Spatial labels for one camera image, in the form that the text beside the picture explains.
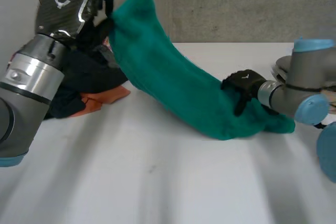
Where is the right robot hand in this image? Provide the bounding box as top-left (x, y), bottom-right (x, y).
top-left (220, 69), bottom-right (267, 116)

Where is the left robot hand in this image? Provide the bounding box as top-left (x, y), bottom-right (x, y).
top-left (35, 0), bottom-right (116, 51)

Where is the teal towel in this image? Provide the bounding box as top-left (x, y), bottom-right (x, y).
top-left (108, 0), bottom-right (296, 141)

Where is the dark blue cloth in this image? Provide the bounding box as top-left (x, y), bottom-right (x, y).
top-left (43, 42), bottom-right (129, 121)

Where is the coral towel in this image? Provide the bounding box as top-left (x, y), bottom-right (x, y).
top-left (70, 84), bottom-right (132, 118)

